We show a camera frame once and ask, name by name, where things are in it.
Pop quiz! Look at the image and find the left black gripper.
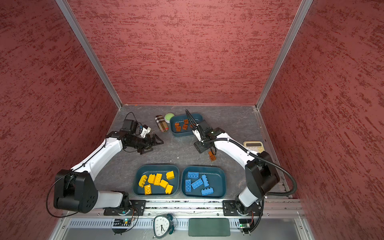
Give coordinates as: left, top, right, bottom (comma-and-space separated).
127, 133, 164, 154

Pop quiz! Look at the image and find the yellow brick tall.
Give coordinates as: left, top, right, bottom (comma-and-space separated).
154, 174, 162, 186

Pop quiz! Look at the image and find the blue brick thin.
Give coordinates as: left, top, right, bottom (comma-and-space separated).
187, 172, 200, 179

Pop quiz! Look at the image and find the yellow brick bottom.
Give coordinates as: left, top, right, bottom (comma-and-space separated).
165, 184, 173, 195

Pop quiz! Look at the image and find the blue brick long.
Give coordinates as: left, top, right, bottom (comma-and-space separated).
185, 179, 192, 193

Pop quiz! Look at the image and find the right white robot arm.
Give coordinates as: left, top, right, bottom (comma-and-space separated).
192, 121, 280, 215

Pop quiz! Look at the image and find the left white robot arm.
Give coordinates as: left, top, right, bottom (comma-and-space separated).
52, 131, 164, 214

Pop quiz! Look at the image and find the front left teal bin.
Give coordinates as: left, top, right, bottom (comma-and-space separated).
133, 164, 180, 197

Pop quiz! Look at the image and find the teal bin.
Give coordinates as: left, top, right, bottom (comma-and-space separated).
182, 166, 227, 199
133, 164, 180, 197
170, 114, 193, 137

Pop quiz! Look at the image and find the back teal bin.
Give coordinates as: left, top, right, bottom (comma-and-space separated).
170, 114, 193, 137

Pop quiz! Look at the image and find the green round ball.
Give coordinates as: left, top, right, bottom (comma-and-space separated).
164, 113, 175, 123

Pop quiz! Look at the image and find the front right teal bin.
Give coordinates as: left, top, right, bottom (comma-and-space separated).
182, 166, 227, 199

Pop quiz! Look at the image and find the beige calculator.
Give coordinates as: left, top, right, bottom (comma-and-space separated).
243, 141, 265, 153

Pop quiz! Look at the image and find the white analog clock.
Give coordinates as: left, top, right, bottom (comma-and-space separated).
153, 214, 175, 239

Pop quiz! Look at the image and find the left controller board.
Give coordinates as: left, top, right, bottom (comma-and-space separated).
112, 219, 132, 228

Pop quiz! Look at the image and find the controller board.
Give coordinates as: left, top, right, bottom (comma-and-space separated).
112, 219, 132, 228
239, 219, 254, 229

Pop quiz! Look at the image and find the dark green pad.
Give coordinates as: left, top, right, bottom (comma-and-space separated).
188, 218, 231, 237

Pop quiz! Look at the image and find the right controller board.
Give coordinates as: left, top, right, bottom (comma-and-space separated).
239, 219, 254, 229

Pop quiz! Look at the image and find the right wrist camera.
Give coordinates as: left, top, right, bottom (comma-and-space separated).
193, 129, 202, 142

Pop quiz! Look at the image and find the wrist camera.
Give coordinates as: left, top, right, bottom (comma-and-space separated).
120, 119, 152, 138
193, 129, 202, 142

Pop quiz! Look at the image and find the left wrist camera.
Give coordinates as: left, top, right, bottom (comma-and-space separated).
120, 119, 152, 138

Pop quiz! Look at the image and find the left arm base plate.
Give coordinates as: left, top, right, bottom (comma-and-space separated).
104, 200, 147, 217

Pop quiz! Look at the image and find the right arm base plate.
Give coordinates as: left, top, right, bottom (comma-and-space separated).
222, 200, 262, 217

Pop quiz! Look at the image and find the aluminium front rail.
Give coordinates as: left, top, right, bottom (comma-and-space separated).
62, 197, 306, 219

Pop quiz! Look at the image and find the right black corrugated cable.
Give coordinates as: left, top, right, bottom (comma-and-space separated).
184, 109, 298, 198

